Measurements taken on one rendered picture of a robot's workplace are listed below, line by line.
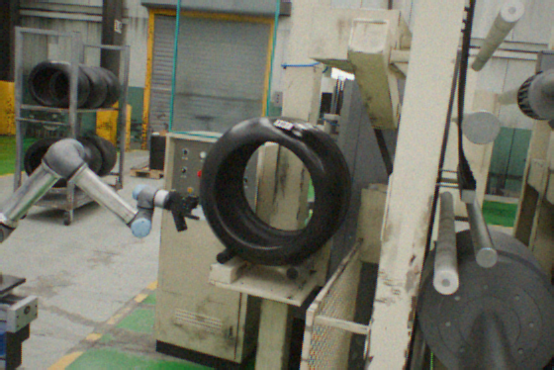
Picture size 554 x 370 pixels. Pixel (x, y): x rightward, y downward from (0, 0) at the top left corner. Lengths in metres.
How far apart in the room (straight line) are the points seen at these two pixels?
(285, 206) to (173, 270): 0.93
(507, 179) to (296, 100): 9.31
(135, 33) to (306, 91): 10.00
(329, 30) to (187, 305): 1.87
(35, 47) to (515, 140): 10.73
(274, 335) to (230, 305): 0.47
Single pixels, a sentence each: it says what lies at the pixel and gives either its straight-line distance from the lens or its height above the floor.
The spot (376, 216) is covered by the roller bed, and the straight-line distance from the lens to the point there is 2.03.
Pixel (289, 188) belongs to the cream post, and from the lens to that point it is 2.17.
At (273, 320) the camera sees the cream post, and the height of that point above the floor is 0.53.
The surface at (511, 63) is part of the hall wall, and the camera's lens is 11.21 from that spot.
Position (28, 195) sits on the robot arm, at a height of 1.04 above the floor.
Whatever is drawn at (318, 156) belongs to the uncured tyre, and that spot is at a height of 1.33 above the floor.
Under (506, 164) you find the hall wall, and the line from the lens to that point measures 11.17.
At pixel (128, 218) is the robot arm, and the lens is 2.02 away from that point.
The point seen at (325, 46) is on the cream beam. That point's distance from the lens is 1.48.
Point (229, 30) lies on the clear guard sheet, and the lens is 2.65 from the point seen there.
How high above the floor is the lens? 1.52
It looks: 10 degrees down
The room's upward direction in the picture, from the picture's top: 6 degrees clockwise
